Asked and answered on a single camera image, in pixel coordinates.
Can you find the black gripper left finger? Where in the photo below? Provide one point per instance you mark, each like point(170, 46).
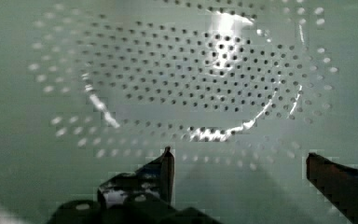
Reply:
point(155, 177)

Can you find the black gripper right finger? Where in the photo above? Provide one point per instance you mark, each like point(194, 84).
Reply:
point(337, 183)

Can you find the green plastic strainer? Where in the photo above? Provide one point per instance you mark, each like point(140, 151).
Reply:
point(241, 90)

